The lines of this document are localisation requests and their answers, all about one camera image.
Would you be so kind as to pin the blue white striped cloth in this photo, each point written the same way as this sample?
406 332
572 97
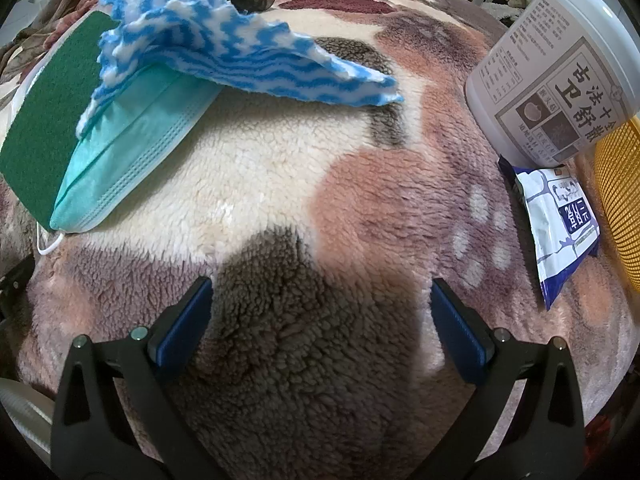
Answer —
225 45

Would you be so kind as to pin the floral printed blanket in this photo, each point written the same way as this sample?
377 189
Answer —
300 160

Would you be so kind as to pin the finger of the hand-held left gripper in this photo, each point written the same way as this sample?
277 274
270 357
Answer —
12 282

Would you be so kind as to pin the yellow plastic mesh basket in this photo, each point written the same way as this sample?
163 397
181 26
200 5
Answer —
620 200

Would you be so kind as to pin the brown cloth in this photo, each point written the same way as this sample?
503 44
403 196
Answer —
60 10

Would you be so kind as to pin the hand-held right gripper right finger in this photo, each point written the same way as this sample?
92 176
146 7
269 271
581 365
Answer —
460 332

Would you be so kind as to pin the green scouring pad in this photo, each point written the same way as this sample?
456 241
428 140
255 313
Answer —
50 110

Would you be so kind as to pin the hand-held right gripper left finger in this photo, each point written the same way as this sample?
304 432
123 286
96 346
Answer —
185 322

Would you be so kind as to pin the teal face mask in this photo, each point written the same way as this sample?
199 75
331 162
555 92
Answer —
125 145

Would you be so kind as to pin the white labelled plastic jar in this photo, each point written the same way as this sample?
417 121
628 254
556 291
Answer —
550 85

